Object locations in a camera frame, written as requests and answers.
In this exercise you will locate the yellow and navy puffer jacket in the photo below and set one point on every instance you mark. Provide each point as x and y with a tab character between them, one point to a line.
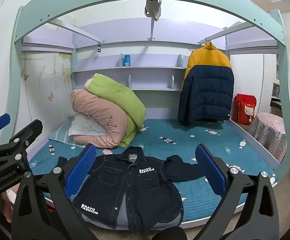
205	92

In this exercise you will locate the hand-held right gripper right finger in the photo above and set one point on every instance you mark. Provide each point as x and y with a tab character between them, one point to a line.
210	170

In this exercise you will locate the small picture frame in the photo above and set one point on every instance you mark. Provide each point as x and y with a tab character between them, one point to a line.
276	90

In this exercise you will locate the grey hanging cloth bag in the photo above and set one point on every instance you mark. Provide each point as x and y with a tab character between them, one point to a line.
153	8

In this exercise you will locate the small blue box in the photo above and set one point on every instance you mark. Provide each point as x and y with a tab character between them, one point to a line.
126	60

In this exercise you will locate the dark denim jacket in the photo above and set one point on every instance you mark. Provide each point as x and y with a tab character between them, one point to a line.
124	185

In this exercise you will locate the person's left hand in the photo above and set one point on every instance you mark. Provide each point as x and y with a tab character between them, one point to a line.
7	206

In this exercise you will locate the red cartoon bag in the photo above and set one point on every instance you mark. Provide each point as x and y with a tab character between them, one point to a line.
242	105

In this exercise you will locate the red plastic stool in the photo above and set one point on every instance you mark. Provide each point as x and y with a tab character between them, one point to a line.
51	208

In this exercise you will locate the purple wall shelf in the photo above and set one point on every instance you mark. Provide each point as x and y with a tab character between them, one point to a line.
134	67

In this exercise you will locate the pink patterned stool cover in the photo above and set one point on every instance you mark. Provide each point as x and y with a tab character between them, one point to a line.
267	130

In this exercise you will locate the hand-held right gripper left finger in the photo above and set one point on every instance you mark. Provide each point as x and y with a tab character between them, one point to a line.
81	170

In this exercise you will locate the black label tag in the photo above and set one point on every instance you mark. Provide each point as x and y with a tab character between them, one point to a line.
99	48

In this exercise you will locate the white wardrobe with butterfly decals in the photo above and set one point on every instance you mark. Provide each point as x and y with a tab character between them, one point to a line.
42	92

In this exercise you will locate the green quilt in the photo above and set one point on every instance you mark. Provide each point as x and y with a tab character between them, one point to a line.
119	97

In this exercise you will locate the pink quilt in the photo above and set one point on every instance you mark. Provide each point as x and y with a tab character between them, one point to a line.
102	120

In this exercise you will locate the teal candy-print bed mat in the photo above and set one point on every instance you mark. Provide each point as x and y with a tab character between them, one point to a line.
160	135

